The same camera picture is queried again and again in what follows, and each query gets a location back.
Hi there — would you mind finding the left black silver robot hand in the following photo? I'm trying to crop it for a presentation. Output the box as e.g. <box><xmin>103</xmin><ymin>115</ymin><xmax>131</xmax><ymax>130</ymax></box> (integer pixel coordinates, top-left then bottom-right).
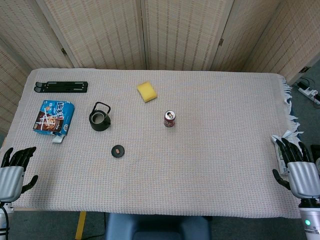
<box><xmin>0</xmin><ymin>146</ymin><xmax>39</xmax><ymax>203</ymax></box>

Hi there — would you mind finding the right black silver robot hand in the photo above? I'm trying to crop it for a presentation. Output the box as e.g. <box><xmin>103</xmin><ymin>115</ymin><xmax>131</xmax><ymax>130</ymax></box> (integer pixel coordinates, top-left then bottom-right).
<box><xmin>272</xmin><ymin>137</ymin><xmax>320</xmax><ymax>200</ymax></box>

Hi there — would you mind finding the black round teapot lid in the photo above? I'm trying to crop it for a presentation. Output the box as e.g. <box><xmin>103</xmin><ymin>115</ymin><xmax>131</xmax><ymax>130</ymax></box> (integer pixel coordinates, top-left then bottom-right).
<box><xmin>111</xmin><ymin>145</ymin><xmax>126</xmax><ymax>159</ymax></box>

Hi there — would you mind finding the black cast iron teapot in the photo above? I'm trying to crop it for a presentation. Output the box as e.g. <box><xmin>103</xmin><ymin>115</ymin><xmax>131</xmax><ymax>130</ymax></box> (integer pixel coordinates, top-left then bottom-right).
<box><xmin>88</xmin><ymin>101</ymin><xmax>112</xmax><ymax>132</ymax></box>

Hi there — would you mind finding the crumpled white printed bag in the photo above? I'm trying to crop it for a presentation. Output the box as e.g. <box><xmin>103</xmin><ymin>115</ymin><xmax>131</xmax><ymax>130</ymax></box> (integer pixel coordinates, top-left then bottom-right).
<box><xmin>271</xmin><ymin>130</ymin><xmax>305</xmax><ymax>176</ymax></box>

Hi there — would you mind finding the blue snack package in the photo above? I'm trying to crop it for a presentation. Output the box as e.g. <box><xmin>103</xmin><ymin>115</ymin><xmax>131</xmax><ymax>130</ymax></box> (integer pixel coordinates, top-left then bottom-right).
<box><xmin>32</xmin><ymin>100</ymin><xmax>76</xmax><ymax>144</ymax></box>

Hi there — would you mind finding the yellow table leg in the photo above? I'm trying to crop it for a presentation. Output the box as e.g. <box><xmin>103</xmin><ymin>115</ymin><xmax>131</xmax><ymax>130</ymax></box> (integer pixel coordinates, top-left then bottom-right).
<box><xmin>74</xmin><ymin>211</ymin><xmax>87</xmax><ymax>240</ymax></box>

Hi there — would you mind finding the white power strip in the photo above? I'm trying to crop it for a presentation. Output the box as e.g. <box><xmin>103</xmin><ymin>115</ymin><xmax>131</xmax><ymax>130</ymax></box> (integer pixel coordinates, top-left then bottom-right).
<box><xmin>298</xmin><ymin>85</ymin><xmax>320</xmax><ymax>105</ymax></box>

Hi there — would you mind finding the black folding stand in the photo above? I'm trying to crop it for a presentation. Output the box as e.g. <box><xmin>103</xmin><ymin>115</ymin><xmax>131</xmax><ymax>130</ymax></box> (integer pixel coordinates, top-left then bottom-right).
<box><xmin>33</xmin><ymin>81</ymin><xmax>89</xmax><ymax>94</ymax></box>

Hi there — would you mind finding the white waffle weave tablecloth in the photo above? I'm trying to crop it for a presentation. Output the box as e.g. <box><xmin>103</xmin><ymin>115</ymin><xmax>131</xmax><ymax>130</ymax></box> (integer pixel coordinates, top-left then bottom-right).
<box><xmin>6</xmin><ymin>67</ymin><xmax>305</xmax><ymax>219</ymax></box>

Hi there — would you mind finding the red drink can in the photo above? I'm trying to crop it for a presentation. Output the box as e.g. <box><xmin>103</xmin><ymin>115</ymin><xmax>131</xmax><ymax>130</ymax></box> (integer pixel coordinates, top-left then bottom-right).
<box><xmin>163</xmin><ymin>110</ymin><xmax>177</xmax><ymax>129</ymax></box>

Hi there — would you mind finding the yellow sponge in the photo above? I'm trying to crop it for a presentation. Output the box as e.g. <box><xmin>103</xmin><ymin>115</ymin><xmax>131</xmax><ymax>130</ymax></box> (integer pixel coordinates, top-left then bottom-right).
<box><xmin>136</xmin><ymin>81</ymin><xmax>158</xmax><ymax>104</ymax></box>

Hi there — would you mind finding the woven folding screen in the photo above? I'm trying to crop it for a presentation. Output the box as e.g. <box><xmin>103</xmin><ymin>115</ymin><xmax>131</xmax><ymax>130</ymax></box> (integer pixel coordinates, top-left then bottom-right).
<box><xmin>0</xmin><ymin>0</ymin><xmax>320</xmax><ymax>133</ymax></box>

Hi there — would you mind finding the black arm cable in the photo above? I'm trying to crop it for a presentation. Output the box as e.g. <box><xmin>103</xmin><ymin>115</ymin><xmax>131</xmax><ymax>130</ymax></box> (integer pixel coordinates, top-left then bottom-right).
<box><xmin>0</xmin><ymin>201</ymin><xmax>10</xmax><ymax>240</ymax></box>

